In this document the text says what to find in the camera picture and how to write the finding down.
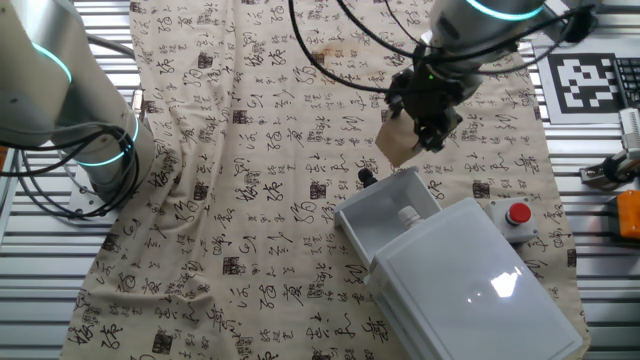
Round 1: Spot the beige calligraphy print cloth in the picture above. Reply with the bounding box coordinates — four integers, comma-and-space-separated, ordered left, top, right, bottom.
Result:
59, 0, 591, 360

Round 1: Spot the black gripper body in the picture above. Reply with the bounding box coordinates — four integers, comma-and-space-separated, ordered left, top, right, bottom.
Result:
387, 67, 464, 132

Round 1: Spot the black keyboard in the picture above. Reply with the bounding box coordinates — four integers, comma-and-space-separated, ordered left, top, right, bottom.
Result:
612, 57, 640, 109

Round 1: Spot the grey box red push button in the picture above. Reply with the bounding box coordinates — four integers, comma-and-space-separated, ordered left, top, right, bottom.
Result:
488, 198, 540, 245

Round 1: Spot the white drawer with black knob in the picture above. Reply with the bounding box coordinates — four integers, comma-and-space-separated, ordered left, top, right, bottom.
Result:
333, 167, 444, 269

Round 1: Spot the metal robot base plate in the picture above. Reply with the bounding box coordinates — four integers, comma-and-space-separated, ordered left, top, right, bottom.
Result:
67, 174, 124, 226

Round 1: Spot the metal camera bracket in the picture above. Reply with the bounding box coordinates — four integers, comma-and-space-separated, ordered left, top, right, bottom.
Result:
579, 152, 640, 191

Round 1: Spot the grey cable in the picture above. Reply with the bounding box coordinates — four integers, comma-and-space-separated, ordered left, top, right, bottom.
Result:
82, 32, 136, 60

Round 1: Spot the wooden block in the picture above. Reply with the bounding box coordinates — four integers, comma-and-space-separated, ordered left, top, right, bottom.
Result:
374, 110, 422, 169

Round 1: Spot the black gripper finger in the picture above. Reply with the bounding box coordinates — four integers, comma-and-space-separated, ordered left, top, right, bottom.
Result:
385, 93, 405, 120
413, 118, 450, 154

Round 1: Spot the white drawer cabinet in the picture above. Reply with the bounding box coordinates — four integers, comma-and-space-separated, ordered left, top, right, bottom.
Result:
367, 197, 585, 360

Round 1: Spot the black drawer knob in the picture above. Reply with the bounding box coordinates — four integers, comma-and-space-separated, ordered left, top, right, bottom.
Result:
357, 168, 379, 190

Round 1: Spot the black white marker board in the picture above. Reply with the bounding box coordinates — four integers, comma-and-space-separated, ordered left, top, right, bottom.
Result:
539, 49, 626, 126

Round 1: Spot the black wrist cable bundle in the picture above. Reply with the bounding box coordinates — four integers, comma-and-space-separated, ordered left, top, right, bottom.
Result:
287, 0, 600, 96

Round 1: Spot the black base cable bundle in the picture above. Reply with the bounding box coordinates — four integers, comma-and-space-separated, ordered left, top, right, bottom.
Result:
0, 122, 144, 219

